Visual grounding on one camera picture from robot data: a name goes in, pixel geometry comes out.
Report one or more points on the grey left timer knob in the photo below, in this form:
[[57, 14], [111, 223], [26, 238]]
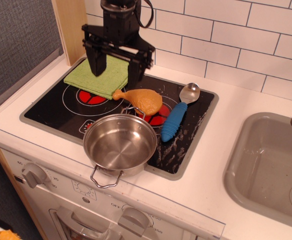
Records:
[[33, 175]]

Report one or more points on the metal pot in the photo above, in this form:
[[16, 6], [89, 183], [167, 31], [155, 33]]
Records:
[[119, 145]]

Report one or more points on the grey oven temperature knob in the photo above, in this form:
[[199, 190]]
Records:
[[134, 221]]

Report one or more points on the wooden side post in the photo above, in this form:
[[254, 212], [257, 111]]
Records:
[[71, 16]]

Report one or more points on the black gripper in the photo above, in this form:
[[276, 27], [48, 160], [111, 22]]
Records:
[[119, 37]]

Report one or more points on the black toy stovetop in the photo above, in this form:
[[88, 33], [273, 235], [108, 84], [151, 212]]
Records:
[[67, 111]]

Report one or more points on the green cloth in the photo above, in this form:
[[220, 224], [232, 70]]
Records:
[[114, 77]]

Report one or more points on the grey sink basin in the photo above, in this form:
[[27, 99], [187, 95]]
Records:
[[259, 172]]

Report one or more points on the orange plush toy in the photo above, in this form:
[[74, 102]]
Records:
[[9, 235]]

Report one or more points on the orange toy chicken drumstick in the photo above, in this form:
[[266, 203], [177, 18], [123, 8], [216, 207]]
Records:
[[146, 100]]

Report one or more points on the blue handled metal spoon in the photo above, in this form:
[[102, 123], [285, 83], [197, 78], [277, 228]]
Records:
[[189, 94]]

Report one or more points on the grey oven door handle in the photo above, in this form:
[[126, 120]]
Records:
[[87, 227]]

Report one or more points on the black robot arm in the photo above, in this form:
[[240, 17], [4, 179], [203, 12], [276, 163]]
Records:
[[120, 3]]

